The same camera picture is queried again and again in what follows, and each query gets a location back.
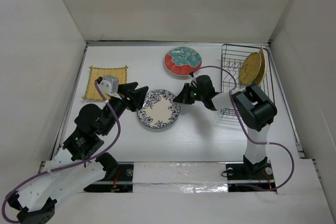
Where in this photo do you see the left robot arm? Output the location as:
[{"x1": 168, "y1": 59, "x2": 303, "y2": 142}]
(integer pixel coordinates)
[{"x1": 2, "y1": 82, "x2": 149, "y2": 223}]

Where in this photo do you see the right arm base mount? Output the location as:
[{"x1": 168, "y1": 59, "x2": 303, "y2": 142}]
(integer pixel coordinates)
[{"x1": 221, "y1": 156, "x2": 276, "y2": 193}]

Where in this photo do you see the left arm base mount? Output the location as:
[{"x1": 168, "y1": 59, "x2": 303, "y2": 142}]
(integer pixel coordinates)
[{"x1": 83, "y1": 162, "x2": 134, "y2": 193}]

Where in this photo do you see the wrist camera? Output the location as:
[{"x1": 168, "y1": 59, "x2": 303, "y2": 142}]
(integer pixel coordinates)
[
  {"x1": 97, "y1": 75, "x2": 119, "y2": 96},
  {"x1": 188, "y1": 71, "x2": 199, "y2": 79}
]

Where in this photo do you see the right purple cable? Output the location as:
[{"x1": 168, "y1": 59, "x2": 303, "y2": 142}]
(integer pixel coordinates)
[{"x1": 190, "y1": 66, "x2": 295, "y2": 191}]

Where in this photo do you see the purple cable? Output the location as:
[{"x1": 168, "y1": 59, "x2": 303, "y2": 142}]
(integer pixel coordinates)
[
  {"x1": 1, "y1": 81, "x2": 122, "y2": 222},
  {"x1": 190, "y1": 66, "x2": 295, "y2": 191}
]

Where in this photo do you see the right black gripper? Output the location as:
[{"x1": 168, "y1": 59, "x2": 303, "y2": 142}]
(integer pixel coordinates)
[{"x1": 173, "y1": 83, "x2": 205, "y2": 105}]

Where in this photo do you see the blue floral white plate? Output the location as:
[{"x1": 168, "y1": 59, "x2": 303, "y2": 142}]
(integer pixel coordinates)
[{"x1": 137, "y1": 89, "x2": 181, "y2": 129}]

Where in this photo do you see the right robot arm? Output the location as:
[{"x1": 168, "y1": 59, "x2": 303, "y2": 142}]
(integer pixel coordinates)
[{"x1": 173, "y1": 75, "x2": 277, "y2": 178}]

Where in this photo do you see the black wire dish rack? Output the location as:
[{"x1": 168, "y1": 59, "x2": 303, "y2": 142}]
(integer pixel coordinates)
[{"x1": 220, "y1": 44, "x2": 275, "y2": 102}]

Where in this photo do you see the fan-shaped bamboo tray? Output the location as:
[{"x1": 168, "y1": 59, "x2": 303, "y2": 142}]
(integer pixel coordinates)
[{"x1": 254, "y1": 45, "x2": 267, "y2": 84}]

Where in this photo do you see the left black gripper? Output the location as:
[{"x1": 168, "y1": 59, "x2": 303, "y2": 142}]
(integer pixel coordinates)
[{"x1": 101, "y1": 82, "x2": 149, "y2": 135}]

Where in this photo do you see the red teal ceramic plate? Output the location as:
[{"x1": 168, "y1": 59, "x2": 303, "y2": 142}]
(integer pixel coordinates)
[{"x1": 164, "y1": 46, "x2": 202, "y2": 77}]

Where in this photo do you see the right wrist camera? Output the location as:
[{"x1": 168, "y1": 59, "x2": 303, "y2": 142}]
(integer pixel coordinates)
[{"x1": 188, "y1": 71, "x2": 199, "y2": 79}]

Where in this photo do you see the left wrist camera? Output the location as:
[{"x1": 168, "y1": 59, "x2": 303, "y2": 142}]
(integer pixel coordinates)
[{"x1": 97, "y1": 75, "x2": 119, "y2": 96}]

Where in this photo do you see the round bamboo plate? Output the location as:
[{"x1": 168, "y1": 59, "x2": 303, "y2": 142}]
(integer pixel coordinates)
[{"x1": 239, "y1": 52, "x2": 261, "y2": 85}]

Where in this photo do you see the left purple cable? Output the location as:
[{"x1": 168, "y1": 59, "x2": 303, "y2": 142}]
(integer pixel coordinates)
[{"x1": 1, "y1": 81, "x2": 122, "y2": 222}]

